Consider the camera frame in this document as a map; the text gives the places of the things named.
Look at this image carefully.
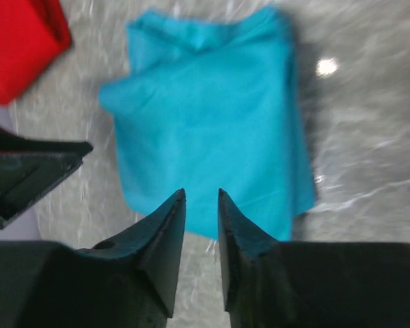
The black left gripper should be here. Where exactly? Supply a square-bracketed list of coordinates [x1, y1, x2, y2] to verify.
[0, 127, 93, 229]

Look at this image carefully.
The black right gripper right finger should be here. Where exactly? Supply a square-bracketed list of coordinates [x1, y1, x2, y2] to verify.
[218, 191, 410, 327]

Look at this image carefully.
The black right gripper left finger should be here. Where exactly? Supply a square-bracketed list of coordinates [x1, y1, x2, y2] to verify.
[0, 189, 186, 327]

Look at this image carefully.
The teal t-shirt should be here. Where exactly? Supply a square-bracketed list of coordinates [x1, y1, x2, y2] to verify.
[99, 7, 316, 241]

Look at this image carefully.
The folded red t-shirt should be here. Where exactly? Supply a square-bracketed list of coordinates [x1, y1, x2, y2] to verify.
[0, 1, 72, 105]

